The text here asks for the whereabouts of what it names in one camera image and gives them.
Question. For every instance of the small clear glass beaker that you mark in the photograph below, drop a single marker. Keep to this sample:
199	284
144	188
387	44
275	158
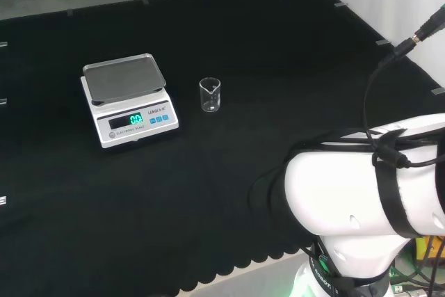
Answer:
210	97

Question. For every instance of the white electronic balance steel pan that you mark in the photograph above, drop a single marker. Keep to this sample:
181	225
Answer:
132	116

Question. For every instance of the black bench cloth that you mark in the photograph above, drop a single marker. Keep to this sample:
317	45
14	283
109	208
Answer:
174	32

